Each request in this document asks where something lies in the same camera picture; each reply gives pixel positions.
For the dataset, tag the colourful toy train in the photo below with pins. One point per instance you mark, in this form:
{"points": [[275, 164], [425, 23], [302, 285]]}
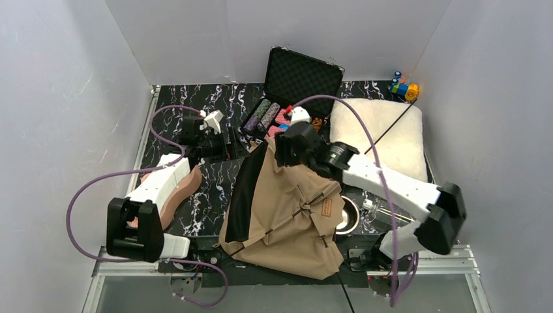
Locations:
{"points": [[398, 86]]}

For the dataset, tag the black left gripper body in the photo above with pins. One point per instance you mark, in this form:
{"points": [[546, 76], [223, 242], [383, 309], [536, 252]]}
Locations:
{"points": [[229, 144]]}

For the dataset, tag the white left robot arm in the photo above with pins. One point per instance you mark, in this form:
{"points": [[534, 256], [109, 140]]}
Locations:
{"points": [[136, 224]]}

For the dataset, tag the pink double bowl holder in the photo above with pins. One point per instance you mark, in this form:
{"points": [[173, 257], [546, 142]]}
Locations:
{"points": [[168, 188]]}

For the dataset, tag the tan fabric pet tent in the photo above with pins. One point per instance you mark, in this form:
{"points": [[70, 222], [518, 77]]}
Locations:
{"points": [[283, 218]]}

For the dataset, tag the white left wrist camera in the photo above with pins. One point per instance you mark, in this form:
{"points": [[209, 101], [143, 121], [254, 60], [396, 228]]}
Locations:
{"points": [[211, 120]]}

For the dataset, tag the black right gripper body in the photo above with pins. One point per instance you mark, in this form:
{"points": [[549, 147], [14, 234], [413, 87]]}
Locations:
{"points": [[280, 150]]}

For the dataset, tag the white fluffy cushion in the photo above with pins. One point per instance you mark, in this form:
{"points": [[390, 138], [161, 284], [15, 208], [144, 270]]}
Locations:
{"points": [[401, 149]]}

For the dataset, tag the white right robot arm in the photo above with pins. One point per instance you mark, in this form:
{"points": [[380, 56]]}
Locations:
{"points": [[438, 211]]}

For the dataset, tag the black poker chip case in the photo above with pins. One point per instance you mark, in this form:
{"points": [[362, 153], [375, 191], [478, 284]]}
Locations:
{"points": [[290, 77]]}

